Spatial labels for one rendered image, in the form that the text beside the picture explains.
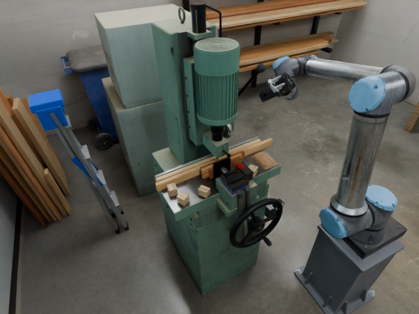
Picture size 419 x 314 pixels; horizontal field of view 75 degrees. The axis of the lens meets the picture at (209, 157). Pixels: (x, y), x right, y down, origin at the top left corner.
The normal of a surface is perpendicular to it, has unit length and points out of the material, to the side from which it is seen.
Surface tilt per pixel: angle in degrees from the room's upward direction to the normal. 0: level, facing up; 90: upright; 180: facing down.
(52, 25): 90
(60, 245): 0
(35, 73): 90
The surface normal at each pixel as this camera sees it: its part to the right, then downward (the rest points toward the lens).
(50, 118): 0.47, 0.55
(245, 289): -0.02, -0.77
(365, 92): -0.94, 0.15
